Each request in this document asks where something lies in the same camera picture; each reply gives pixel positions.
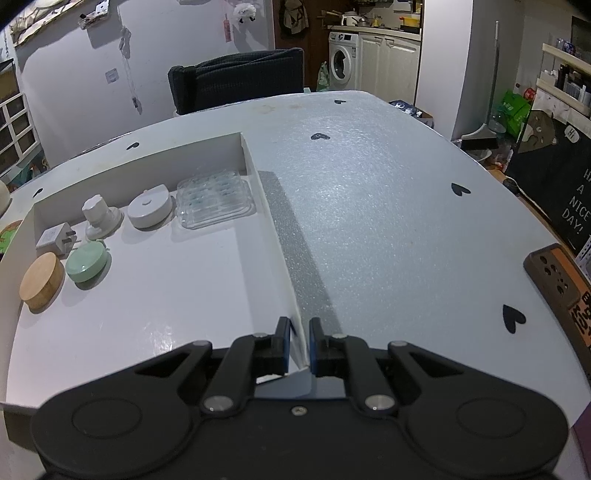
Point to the dustpan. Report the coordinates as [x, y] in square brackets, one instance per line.
[480, 138]

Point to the green plastic bag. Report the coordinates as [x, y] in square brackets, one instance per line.
[516, 110]

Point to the white heart-print table cover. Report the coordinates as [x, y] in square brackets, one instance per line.
[392, 207]

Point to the plush sheep toy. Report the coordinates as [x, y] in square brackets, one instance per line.
[244, 11]

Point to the white washing machine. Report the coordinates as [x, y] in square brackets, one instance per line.
[344, 60]

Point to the green round case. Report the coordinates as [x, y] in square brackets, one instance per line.
[85, 263]

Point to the white wall socket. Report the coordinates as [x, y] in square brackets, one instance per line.
[111, 75]

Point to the white round tape measure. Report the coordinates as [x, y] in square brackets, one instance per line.
[150, 208]

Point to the white power adapter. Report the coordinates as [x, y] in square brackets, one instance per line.
[54, 240]

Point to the white cardboard box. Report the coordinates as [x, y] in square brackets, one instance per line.
[184, 300]

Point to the dark chair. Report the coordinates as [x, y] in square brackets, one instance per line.
[235, 81]

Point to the white glass-door cabinet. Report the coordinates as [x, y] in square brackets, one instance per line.
[16, 124]

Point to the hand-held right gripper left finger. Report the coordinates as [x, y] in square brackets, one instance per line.
[286, 342]

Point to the brown phone case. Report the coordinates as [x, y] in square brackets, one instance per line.
[549, 272]

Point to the white kitchen cabinet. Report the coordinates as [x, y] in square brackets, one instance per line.
[390, 64]

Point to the white mop pole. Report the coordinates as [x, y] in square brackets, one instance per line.
[494, 69]

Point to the round wooden lid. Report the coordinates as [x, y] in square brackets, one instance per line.
[41, 281]

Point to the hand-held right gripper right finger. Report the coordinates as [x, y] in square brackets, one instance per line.
[314, 344]

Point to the pale green bag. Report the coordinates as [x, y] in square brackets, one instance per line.
[322, 78]

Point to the clear plastic tray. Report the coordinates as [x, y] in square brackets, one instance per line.
[214, 201]

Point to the wooden wall shelf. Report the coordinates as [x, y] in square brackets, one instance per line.
[565, 87]

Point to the white suction hook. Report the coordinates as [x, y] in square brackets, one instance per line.
[101, 217]

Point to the black printed banner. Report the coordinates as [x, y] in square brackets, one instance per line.
[558, 184]

